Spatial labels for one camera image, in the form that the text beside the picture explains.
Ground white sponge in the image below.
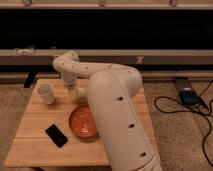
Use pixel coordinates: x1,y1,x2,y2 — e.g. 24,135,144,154
75,88,87,101

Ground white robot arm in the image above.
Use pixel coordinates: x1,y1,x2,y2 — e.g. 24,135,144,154
53,51,163,171

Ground white ceramic cup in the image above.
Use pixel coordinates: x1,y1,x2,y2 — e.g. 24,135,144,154
36,83,55,105

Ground orange bowl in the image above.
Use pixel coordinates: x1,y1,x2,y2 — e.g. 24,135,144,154
68,105,98,138

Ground black rectangular block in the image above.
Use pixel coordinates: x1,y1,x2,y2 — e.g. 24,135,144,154
45,124,68,148

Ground blue power adapter box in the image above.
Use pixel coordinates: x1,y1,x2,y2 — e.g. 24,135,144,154
179,89,200,106

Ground black cable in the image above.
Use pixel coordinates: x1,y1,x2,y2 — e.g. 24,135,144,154
153,79,213,168

